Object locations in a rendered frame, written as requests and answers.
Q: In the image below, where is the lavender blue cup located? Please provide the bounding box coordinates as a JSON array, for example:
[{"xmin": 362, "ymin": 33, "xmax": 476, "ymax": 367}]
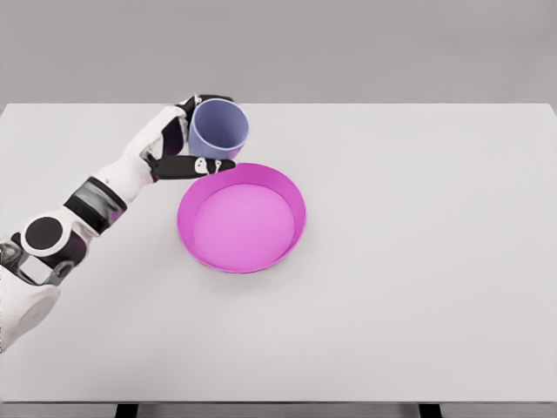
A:
[{"xmin": 187, "ymin": 98, "xmax": 251, "ymax": 161}]

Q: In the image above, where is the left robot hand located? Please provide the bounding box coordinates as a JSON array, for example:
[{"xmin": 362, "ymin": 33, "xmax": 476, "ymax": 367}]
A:
[{"xmin": 123, "ymin": 92, "xmax": 237, "ymax": 183}]

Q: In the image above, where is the magenta pink plate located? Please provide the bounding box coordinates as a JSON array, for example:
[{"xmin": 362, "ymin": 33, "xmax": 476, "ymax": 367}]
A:
[{"xmin": 177, "ymin": 162, "xmax": 307, "ymax": 275}]

